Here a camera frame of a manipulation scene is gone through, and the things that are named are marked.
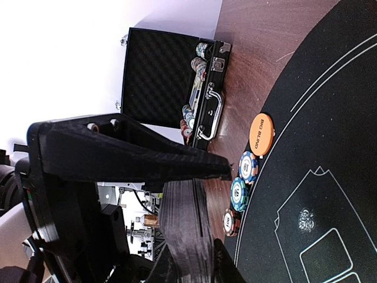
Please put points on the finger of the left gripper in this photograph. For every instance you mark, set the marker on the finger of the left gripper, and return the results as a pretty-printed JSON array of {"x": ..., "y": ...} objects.
[
  {"x": 165, "y": 270},
  {"x": 107, "y": 148}
]

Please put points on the green chip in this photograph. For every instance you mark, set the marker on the green chip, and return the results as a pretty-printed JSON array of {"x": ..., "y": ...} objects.
[{"x": 239, "y": 194}]

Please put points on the blue white chip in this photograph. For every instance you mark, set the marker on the blue white chip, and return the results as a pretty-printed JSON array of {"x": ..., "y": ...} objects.
[{"x": 248, "y": 167}]

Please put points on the orange round blind button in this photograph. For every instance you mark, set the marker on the orange round blind button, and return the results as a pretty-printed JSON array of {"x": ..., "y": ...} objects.
[{"x": 261, "y": 134}]

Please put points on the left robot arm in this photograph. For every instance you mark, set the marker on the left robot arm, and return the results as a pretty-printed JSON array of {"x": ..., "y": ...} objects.
[{"x": 93, "y": 247}]

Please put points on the round black poker mat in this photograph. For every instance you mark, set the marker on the round black poker mat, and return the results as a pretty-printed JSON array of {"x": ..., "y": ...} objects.
[{"x": 311, "y": 216}]

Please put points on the black poker chip case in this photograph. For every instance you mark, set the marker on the black poker chip case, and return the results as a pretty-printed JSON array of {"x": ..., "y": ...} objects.
[{"x": 169, "y": 77}]

